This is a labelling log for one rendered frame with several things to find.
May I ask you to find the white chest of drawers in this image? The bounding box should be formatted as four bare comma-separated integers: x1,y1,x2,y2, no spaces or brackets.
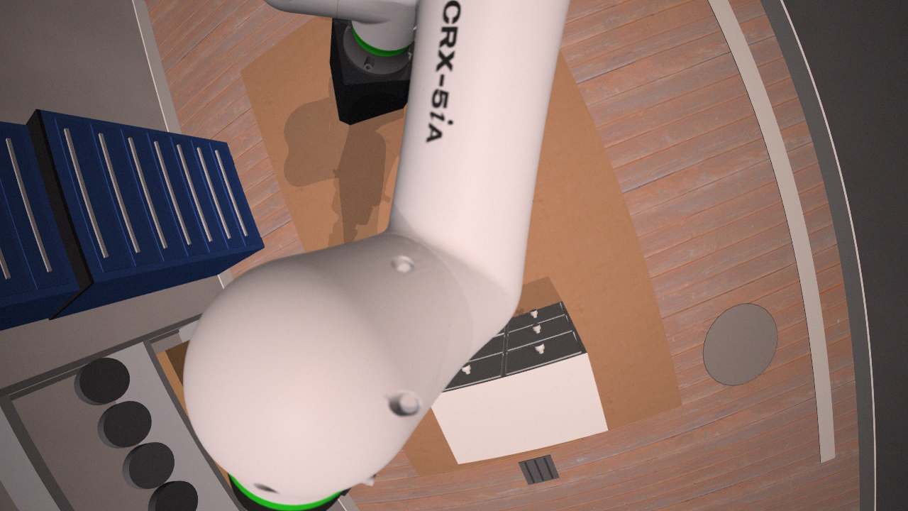
431,301,608,464

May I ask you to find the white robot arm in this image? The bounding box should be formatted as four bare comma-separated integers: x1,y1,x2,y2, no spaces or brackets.
183,0,570,511

